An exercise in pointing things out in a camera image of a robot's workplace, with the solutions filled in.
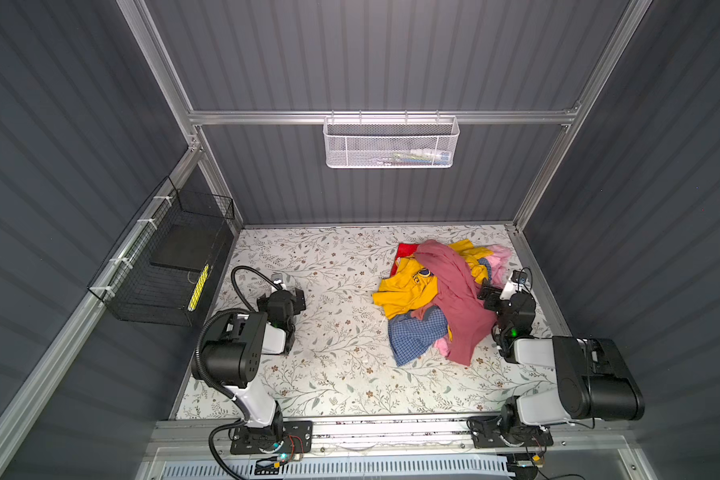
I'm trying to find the pink cloth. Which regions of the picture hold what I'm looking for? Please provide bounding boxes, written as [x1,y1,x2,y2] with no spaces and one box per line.
[428,240,511,366]

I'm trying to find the black wire basket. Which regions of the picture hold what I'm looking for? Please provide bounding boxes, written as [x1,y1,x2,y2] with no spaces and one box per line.
[88,179,235,327]

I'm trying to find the floral table mat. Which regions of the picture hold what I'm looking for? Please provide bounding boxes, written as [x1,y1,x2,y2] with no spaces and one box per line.
[176,224,558,420]

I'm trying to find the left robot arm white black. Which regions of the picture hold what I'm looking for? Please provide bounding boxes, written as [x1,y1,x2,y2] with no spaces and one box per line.
[190,288,306,431]

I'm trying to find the black pad in basket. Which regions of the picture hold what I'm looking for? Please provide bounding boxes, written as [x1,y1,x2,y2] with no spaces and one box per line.
[150,225,216,273]

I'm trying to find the items in white basket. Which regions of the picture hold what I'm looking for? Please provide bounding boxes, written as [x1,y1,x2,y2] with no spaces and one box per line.
[372,148,452,168]

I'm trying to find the yellow shirt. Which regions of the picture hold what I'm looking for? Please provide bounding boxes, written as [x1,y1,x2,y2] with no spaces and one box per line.
[372,240,504,319]

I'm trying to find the white wire mesh basket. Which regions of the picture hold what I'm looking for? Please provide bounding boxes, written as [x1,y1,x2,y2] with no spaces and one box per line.
[322,115,460,169]

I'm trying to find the black corrugated cable left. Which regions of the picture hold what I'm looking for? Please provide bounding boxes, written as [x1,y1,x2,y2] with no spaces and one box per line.
[191,265,283,480]

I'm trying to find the white ventilated cable duct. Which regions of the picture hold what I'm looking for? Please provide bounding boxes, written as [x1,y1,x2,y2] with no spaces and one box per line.
[159,453,515,480]

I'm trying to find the blue checkered cloth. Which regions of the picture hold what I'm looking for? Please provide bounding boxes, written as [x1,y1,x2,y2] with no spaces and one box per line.
[388,306,450,367]

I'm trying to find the maroon cloth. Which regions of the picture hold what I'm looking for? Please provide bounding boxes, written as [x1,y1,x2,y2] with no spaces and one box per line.
[414,240,497,366]

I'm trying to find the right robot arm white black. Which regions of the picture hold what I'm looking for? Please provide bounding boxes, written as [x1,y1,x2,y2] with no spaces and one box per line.
[468,281,645,448]

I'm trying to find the red cloth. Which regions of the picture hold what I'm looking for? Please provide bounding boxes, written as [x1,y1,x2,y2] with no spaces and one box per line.
[390,243,419,276]

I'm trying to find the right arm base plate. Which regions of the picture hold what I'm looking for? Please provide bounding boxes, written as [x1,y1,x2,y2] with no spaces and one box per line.
[466,415,554,449]

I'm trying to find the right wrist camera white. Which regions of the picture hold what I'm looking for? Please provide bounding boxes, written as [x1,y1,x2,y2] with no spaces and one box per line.
[500,268,532,300]

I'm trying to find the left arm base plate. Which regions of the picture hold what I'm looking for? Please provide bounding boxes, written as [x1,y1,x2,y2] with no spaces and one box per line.
[229,421,314,455]

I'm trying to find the yellow green object in basket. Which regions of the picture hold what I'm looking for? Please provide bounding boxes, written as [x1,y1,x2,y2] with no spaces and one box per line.
[187,264,210,312]

